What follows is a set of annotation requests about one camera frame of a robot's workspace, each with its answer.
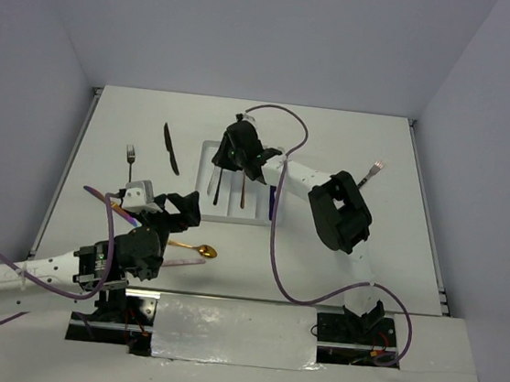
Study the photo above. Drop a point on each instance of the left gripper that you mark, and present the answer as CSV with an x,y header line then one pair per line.
x,y
190,211

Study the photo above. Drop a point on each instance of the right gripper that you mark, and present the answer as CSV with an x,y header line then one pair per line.
x,y
221,157

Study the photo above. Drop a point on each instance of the silver spoon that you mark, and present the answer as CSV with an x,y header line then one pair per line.
x,y
212,180

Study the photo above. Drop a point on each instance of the blue knife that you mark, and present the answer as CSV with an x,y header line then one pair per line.
x,y
271,202

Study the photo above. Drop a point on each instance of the copper fork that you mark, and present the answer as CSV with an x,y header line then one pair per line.
x,y
243,191

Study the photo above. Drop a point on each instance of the black spoon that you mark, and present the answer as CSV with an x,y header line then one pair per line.
x,y
218,186

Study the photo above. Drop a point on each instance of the silver fork with black handle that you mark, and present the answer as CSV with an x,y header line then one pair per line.
x,y
377,167

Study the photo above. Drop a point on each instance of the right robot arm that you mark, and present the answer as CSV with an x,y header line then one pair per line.
x,y
339,212

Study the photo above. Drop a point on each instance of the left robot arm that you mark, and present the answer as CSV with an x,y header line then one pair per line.
x,y
73,277

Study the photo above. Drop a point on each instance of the iridescent rainbow knife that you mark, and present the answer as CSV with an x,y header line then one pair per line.
x,y
96,192

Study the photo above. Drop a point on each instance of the white three-compartment cutlery tray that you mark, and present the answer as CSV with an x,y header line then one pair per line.
x,y
228,209

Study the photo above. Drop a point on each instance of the black knife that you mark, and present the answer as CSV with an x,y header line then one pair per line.
x,y
169,147

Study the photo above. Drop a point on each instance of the gold spoon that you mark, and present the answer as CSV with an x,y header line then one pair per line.
x,y
203,250

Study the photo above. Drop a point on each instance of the silver foil sheet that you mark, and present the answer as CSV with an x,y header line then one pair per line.
x,y
234,333

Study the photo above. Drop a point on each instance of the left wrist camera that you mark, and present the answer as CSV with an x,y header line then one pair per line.
x,y
138,197

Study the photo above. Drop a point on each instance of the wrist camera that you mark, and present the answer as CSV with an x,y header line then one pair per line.
x,y
138,197
246,118

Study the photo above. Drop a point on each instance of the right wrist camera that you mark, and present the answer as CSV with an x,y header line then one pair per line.
x,y
246,118

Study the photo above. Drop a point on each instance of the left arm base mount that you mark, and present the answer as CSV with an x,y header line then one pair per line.
x,y
120,318

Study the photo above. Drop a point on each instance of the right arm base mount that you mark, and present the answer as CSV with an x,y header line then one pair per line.
x,y
344,338

